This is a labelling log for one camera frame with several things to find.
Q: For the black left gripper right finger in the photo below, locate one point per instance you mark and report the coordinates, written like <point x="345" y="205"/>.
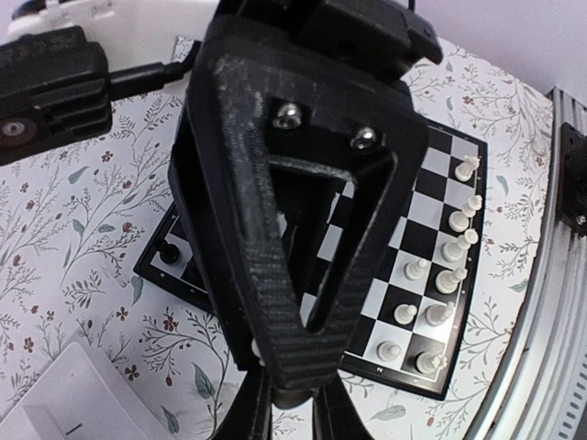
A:
<point x="335" y="416"/>

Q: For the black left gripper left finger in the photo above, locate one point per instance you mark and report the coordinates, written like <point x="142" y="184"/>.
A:
<point x="249" y="416"/>

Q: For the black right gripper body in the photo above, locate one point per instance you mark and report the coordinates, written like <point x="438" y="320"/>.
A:
<point x="385" y="39"/>

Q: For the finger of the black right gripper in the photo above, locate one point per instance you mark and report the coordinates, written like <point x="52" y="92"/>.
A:
<point x="271" y="122"/>
<point x="186" y="179"/>

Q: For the black white chessboard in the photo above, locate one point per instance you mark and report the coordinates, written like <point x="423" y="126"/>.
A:
<point x="421" y="231"/>

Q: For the white chess piece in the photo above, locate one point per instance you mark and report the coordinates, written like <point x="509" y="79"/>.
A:
<point x="255" y="350"/>
<point x="459" y="220"/>
<point x="454" y="250"/>
<point x="405" y="313"/>

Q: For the white chess knight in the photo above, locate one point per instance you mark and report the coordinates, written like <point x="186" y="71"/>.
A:
<point x="438" y="314"/>

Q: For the white plastic tray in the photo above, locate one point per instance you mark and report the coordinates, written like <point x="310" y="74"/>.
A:
<point x="81" y="395"/>

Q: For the black chess rook corner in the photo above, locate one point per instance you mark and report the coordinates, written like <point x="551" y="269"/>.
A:
<point x="169" y="253"/>

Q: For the floral patterned table mat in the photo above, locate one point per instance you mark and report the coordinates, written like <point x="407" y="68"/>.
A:
<point x="75" y="220"/>

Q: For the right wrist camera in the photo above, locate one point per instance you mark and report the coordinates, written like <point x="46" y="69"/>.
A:
<point x="54" y="92"/>

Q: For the aluminium front rail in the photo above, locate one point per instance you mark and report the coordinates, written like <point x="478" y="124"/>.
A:
<point x="539" y="391"/>

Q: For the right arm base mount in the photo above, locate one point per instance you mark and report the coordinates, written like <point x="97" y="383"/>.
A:
<point x="571" y="197"/>

